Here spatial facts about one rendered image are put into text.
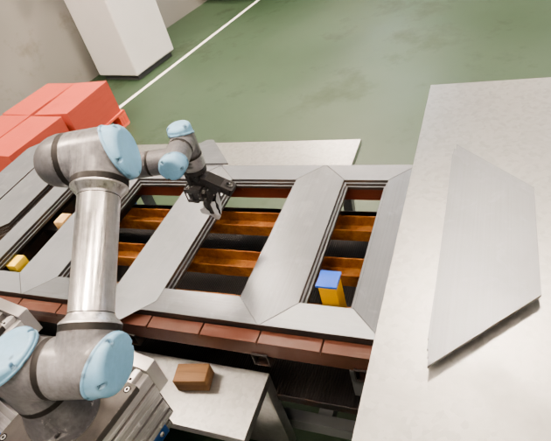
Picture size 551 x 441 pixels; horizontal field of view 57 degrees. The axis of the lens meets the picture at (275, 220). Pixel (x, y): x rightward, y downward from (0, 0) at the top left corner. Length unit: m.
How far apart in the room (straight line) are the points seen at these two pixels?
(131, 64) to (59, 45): 0.85
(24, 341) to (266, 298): 0.67
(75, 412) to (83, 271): 0.29
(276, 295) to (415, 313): 0.50
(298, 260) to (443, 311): 0.60
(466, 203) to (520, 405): 0.51
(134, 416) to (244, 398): 0.35
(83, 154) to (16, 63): 4.83
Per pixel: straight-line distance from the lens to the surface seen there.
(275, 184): 1.89
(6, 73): 5.82
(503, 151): 1.50
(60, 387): 1.00
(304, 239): 1.59
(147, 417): 1.30
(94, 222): 1.03
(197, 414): 1.51
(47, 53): 6.08
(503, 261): 1.15
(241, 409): 1.47
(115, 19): 5.64
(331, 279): 1.39
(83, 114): 4.55
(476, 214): 1.26
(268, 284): 1.49
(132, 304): 1.62
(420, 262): 1.18
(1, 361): 1.05
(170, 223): 1.86
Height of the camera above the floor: 1.90
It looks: 38 degrees down
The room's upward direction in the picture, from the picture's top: 17 degrees counter-clockwise
